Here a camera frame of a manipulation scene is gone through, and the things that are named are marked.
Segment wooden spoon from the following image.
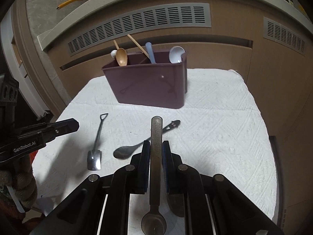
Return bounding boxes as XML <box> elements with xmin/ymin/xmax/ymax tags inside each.
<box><xmin>113</xmin><ymin>40</ymin><xmax>128</xmax><ymax>66</ymax></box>

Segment white textured table cloth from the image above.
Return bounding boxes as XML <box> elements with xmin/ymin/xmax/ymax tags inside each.
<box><xmin>33</xmin><ymin>69</ymin><xmax>281</xmax><ymax>234</ymax></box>

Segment small white round-top utensil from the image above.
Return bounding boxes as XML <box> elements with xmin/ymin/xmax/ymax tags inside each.
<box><xmin>110</xmin><ymin>49</ymin><xmax>117</xmax><ymax>58</ymax></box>

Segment white ceramic soup spoon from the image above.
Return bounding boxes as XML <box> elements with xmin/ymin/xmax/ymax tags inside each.
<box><xmin>169</xmin><ymin>46</ymin><xmax>185</xmax><ymax>64</ymax></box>

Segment maroon plastic utensil caddy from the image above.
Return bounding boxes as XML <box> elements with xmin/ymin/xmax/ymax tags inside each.
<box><xmin>101</xmin><ymin>50</ymin><xmax>187</xmax><ymax>109</ymax></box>

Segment steel shovel-shaped spoon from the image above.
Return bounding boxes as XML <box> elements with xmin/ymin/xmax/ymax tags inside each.
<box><xmin>87</xmin><ymin>113</ymin><xmax>108</xmax><ymax>171</ymax></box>

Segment small grey vent grille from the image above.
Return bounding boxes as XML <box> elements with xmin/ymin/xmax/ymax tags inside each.
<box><xmin>263</xmin><ymin>17</ymin><xmax>306</xmax><ymax>55</ymax></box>

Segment long grey vent grille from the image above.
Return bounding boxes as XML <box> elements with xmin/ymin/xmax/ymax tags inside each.
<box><xmin>67</xmin><ymin>3</ymin><xmax>212</xmax><ymax>56</ymax></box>

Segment wooden chopstick utensil handle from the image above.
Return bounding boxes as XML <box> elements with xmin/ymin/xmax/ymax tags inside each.
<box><xmin>127</xmin><ymin>34</ymin><xmax>150</xmax><ymax>59</ymax></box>

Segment gloved left hand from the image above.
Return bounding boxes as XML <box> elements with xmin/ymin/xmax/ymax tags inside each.
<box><xmin>1</xmin><ymin>153</ymin><xmax>38</xmax><ymax>219</ymax></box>

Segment light blue plastic utensil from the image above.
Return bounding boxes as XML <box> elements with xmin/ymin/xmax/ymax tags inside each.
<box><xmin>145</xmin><ymin>42</ymin><xmax>156</xmax><ymax>64</ymax></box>

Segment black cutout-handle spoon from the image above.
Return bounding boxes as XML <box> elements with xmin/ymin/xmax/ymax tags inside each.
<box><xmin>113</xmin><ymin>120</ymin><xmax>181</xmax><ymax>160</ymax></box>

